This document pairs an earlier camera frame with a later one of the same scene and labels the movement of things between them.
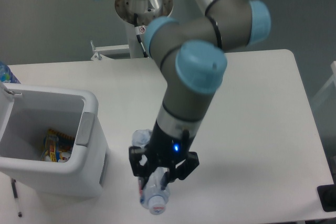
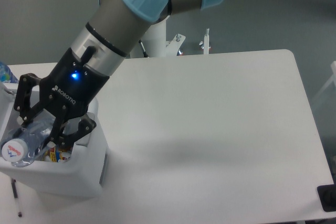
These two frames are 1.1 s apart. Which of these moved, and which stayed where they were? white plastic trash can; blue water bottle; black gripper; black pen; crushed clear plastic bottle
Moved: crushed clear plastic bottle; black gripper
Stayed: black pen; white plastic trash can; blue water bottle
